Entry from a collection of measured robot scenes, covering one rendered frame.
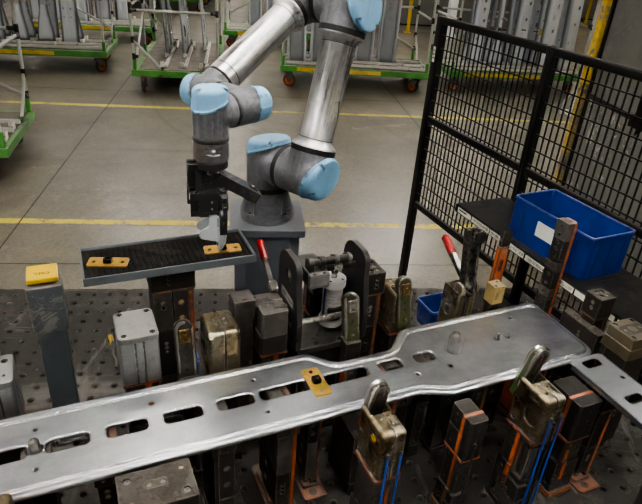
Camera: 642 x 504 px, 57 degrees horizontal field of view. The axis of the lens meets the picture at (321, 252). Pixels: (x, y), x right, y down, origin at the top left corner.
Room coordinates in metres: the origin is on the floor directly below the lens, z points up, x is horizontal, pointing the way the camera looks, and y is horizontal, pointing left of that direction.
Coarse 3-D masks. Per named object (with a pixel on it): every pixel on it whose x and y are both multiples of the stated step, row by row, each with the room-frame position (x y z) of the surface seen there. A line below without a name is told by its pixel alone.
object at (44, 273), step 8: (48, 264) 1.06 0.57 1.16; (56, 264) 1.06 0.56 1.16; (32, 272) 1.02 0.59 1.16; (40, 272) 1.02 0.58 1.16; (48, 272) 1.03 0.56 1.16; (56, 272) 1.03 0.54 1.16; (32, 280) 1.00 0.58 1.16; (40, 280) 1.00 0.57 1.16; (48, 280) 1.01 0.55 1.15; (56, 280) 1.01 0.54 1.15
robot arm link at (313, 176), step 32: (320, 0) 1.50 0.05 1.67; (352, 0) 1.45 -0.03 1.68; (320, 32) 1.49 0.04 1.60; (352, 32) 1.46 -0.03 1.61; (320, 64) 1.46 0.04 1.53; (320, 96) 1.43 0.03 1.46; (320, 128) 1.42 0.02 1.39; (288, 160) 1.41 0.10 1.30; (320, 160) 1.39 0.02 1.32; (320, 192) 1.38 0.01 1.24
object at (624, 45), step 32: (608, 0) 3.65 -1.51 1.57; (640, 0) 3.39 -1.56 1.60; (608, 32) 3.60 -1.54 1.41; (640, 32) 3.30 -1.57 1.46; (640, 64) 3.22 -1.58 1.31; (608, 96) 3.42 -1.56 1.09; (576, 128) 3.65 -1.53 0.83; (608, 160) 3.23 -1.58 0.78; (608, 192) 3.14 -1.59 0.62; (640, 192) 2.89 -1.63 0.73; (640, 256) 2.76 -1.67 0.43
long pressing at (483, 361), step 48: (432, 336) 1.13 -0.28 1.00; (480, 336) 1.14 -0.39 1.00; (528, 336) 1.16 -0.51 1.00; (192, 384) 0.90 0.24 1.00; (240, 384) 0.91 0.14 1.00; (288, 384) 0.93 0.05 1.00; (336, 384) 0.94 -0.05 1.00; (432, 384) 0.96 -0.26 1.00; (480, 384) 0.97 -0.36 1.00; (0, 432) 0.74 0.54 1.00; (48, 432) 0.75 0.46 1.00; (96, 432) 0.76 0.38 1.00; (144, 432) 0.77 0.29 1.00; (192, 432) 0.78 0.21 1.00; (240, 432) 0.79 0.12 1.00; (0, 480) 0.64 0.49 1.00; (48, 480) 0.65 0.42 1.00; (96, 480) 0.67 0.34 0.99
